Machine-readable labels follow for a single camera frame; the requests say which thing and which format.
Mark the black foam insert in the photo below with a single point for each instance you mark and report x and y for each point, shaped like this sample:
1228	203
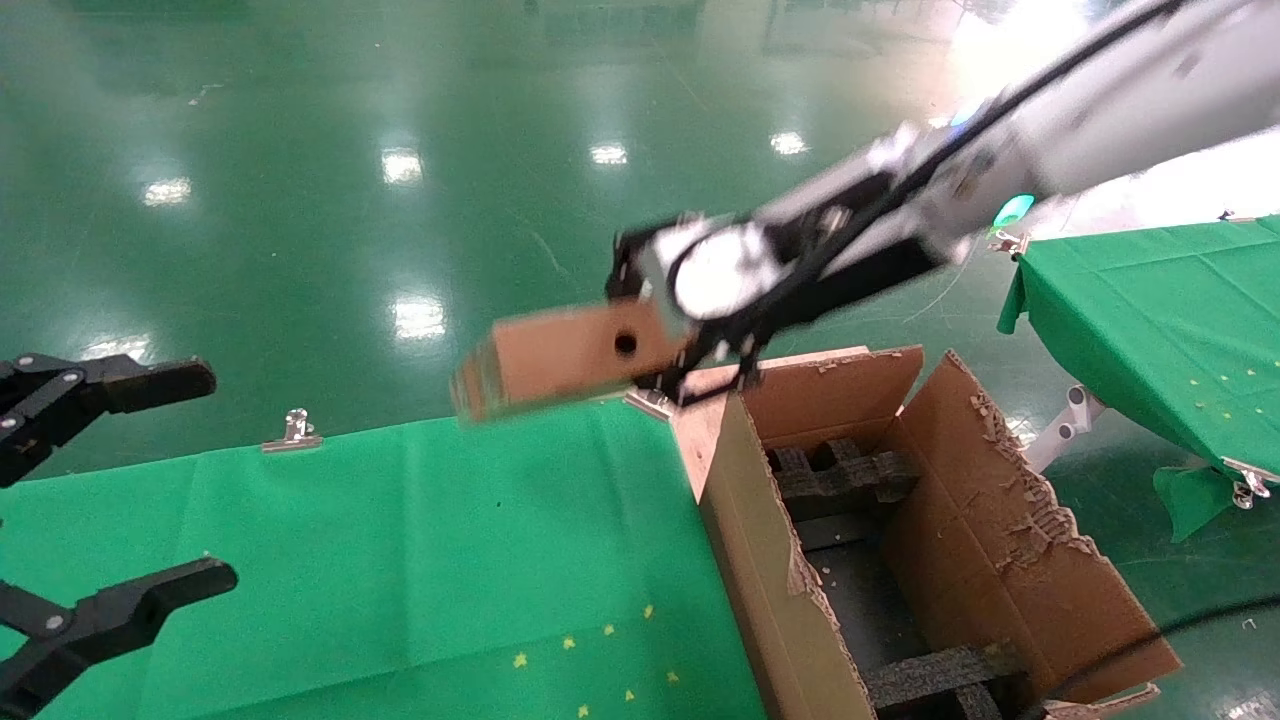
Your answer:
940	675
850	475

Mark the large open cardboard carton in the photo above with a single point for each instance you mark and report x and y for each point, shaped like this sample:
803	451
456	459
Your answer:
760	600

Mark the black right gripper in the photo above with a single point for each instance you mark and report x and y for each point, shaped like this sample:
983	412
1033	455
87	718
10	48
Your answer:
850	270

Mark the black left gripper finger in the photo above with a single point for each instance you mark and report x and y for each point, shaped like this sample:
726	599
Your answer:
150	382
110	620

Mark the green table cloth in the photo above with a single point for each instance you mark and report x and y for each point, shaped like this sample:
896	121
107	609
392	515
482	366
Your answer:
400	560
1150	310

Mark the small brown cardboard box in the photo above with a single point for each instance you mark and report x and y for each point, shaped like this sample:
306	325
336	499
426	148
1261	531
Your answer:
560	350

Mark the black foam base sheet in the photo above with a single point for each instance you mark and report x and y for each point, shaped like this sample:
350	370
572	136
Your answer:
860	600

